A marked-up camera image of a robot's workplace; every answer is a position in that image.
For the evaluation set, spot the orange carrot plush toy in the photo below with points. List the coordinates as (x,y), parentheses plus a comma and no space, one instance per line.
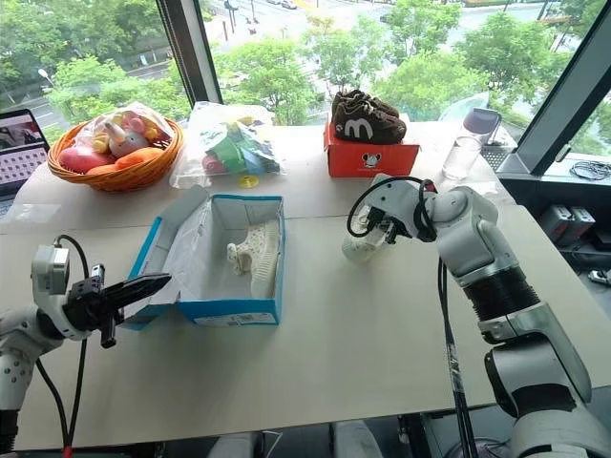
(133,160)

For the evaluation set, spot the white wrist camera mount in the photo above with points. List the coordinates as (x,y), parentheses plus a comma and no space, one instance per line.
(393,195)
(50,274)

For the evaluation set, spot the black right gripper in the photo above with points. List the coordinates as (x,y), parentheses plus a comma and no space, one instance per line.
(400,229)

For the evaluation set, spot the clear bag of colourful toys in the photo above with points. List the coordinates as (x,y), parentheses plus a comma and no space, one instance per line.
(234,148)

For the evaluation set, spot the orange shoebox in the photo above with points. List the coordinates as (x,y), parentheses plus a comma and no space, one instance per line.
(370,160)

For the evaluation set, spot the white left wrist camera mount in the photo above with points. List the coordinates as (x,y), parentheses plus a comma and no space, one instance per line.
(50,274)

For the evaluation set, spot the blue open shoebox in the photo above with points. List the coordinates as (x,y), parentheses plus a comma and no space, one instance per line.
(229,305)

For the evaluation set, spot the open laptop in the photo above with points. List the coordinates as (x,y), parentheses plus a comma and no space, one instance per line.
(16,152)

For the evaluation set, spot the orange wicker basket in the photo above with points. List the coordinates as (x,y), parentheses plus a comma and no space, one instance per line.
(119,179)

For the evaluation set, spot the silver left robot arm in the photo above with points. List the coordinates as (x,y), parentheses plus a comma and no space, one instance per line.
(14,362)

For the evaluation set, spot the grey battery pack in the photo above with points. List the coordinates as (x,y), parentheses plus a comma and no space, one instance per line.
(582,222)
(556,222)

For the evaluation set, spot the grey perforated metal piece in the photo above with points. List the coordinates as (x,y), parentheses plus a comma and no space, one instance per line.
(496,152)

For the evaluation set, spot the grey rounded shape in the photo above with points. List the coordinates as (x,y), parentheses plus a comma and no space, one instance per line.
(236,446)
(358,441)

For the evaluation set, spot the white unicorn plush toy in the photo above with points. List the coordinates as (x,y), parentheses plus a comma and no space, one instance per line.
(125,138)

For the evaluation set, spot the small silver connector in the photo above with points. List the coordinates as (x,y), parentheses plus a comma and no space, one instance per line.
(600,276)

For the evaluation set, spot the small yellow disc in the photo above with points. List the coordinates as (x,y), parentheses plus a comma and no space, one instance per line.
(248,181)

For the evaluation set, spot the clear bag of pastel toys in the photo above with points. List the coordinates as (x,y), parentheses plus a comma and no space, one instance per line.
(143,121)

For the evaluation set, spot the white tissue wrapping paper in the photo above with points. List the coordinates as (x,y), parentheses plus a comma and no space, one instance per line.
(200,253)

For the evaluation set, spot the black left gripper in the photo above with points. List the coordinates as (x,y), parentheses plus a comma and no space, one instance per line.
(88,305)

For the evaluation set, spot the clear bottle with purple lid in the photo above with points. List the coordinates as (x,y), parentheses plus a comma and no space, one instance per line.
(465,148)

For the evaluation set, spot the dark window frame post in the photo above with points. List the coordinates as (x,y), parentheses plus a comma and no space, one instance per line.
(191,52)

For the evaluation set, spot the brown suede child shoe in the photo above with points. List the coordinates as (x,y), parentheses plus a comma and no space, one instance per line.
(365,99)
(370,125)

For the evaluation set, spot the white knit child shoe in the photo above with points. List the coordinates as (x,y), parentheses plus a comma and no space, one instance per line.
(360,250)
(255,250)

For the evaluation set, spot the dark slanted window frame beam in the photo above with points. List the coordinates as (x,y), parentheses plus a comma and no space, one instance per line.
(558,105)

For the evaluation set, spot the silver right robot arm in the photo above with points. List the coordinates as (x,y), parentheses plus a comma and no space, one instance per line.
(506,305)

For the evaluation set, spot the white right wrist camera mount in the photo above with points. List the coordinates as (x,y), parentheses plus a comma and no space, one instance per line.
(393,195)

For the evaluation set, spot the pink plush toy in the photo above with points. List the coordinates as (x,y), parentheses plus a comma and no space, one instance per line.
(78,160)

